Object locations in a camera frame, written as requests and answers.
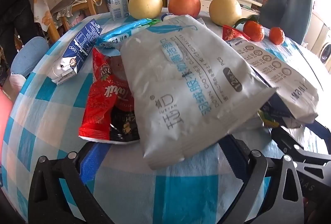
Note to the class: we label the small white blue wrapper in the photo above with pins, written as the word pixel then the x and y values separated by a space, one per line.
pixel 168 16

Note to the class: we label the white pack with round icons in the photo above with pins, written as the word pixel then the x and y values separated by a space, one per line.
pixel 279 69

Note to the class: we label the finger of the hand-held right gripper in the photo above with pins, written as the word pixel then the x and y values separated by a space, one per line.
pixel 322 131
pixel 292 141

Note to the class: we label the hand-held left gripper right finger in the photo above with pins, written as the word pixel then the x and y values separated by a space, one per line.
pixel 234 159

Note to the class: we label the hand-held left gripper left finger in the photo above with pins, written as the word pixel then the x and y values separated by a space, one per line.
pixel 94 162

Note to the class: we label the red apple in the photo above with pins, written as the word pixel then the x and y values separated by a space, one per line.
pixel 184 4

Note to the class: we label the pink plastic bin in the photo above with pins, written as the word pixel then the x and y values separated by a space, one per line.
pixel 4 131

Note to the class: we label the washing machine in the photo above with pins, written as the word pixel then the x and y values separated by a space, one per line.
pixel 326 52

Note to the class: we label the large yellow pear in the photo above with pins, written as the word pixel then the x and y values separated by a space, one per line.
pixel 224 11

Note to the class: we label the mandarin with green leaf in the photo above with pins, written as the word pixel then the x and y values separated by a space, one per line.
pixel 254 30

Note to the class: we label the dark blue yellow wrapper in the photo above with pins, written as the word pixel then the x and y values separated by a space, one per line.
pixel 267 113

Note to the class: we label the large white wipes pack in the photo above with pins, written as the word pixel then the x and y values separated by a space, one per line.
pixel 186 79

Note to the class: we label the small yellow pear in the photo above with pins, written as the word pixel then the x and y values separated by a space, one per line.
pixel 145 4

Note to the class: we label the red snack bag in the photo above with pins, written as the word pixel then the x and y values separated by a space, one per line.
pixel 103 94

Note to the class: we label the white cloth bundle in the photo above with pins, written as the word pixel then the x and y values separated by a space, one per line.
pixel 16 79

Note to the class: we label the white orange print cloth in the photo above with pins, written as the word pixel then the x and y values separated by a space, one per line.
pixel 42 14

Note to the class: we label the small mandarin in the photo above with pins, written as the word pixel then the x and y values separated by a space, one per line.
pixel 276 35

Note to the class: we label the blue white milk carton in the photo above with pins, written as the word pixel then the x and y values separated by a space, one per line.
pixel 77 51

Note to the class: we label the small red packet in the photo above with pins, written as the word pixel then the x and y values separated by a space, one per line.
pixel 231 32

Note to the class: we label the blue white checkered tablecloth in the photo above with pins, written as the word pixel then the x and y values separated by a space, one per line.
pixel 38 115

